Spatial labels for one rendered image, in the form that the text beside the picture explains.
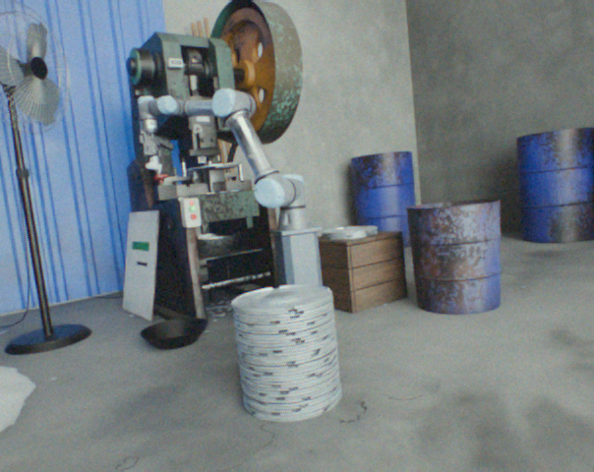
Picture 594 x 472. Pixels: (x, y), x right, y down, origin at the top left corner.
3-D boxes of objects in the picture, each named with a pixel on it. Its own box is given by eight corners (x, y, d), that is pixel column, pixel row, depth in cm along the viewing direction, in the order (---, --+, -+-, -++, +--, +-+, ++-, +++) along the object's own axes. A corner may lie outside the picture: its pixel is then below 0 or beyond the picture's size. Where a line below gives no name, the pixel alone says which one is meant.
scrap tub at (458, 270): (523, 299, 214) (518, 197, 209) (472, 322, 190) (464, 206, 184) (447, 289, 248) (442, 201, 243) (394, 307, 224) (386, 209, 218)
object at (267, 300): (320, 283, 149) (319, 280, 149) (343, 302, 121) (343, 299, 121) (230, 295, 145) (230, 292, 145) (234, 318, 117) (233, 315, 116)
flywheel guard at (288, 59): (311, 133, 251) (295, -23, 242) (267, 133, 234) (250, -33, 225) (224, 156, 334) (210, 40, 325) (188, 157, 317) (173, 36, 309)
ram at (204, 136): (222, 147, 250) (215, 92, 247) (197, 147, 242) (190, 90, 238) (208, 151, 264) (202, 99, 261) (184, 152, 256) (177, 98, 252)
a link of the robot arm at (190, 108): (266, 94, 204) (183, 97, 227) (252, 91, 195) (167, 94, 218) (266, 121, 206) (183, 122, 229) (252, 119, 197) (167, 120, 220)
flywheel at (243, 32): (313, 11, 243) (244, 14, 296) (281, 5, 231) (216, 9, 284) (299, 147, 269) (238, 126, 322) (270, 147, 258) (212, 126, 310)
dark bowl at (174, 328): (222, 339, 200) (220, 324, 199) (155, 360, 182) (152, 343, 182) (194, 327, 224) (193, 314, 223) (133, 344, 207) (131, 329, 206)
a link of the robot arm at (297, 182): (311, 204, 203) (308, 173, 201) (296, 206, 191) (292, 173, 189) (287, 206, 208) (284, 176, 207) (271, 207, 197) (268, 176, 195)
